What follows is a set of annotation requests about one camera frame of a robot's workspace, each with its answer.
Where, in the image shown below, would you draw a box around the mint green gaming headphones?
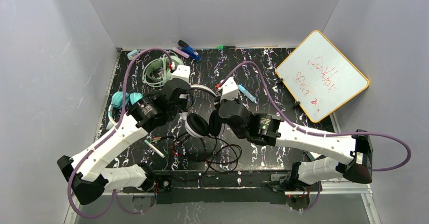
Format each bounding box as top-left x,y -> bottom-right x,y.
143,55 -> 184,88

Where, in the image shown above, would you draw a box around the black and white headphones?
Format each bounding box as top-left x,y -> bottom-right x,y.
149,84 -> 243,183

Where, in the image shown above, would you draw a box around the teal cat ear headphones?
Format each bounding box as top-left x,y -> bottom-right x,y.
106,91 -> 143,130

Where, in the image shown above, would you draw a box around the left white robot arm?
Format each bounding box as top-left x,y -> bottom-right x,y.
57,78 -> 191,205

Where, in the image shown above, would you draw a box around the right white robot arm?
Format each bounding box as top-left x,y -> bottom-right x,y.
218,101 -> 373,191

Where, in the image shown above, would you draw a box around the light blue marker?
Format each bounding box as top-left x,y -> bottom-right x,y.
237,84 -> 256,103

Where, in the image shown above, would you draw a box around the pink highlighter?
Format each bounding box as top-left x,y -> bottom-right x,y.
172,47 -> 190,59

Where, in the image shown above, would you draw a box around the blue stapler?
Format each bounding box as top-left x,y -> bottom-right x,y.
178,40 -> 201,61

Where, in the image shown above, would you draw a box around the green capped white marker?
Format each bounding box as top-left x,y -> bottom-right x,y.
144,140 -> 165,158

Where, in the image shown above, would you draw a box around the small light blue eraser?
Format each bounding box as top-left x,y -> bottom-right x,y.
127,50 -> 139,61

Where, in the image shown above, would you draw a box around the small white red box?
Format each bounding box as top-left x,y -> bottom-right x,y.
305,151 -> 320,161

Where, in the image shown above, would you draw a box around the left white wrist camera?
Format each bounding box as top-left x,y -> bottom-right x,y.
170,64 -> 191,84

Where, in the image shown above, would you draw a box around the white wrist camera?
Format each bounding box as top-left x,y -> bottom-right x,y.
170,64 -> 191,84
217,77 -> 239,101

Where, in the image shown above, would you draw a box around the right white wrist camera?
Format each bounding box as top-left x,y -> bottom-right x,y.
217,77 -> 239,101

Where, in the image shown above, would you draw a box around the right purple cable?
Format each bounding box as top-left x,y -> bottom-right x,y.
219,61 -> 412,213

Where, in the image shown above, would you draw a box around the white board orange frame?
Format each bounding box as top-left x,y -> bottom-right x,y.
276,30 -> 370,123

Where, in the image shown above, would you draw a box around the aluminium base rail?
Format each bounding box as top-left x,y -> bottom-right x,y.
65,112 -> 381,224

